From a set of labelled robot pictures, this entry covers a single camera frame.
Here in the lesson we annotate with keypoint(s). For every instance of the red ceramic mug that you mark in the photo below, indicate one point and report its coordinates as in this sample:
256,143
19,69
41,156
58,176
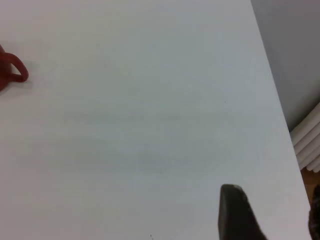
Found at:
5,70

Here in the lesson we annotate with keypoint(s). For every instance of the white radiator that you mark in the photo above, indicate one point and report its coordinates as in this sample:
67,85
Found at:
308,142

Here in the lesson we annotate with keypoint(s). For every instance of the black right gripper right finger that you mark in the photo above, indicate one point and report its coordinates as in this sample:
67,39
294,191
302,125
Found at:
315,220

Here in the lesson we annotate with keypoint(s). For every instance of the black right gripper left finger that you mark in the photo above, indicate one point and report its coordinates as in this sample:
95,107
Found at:
235,217

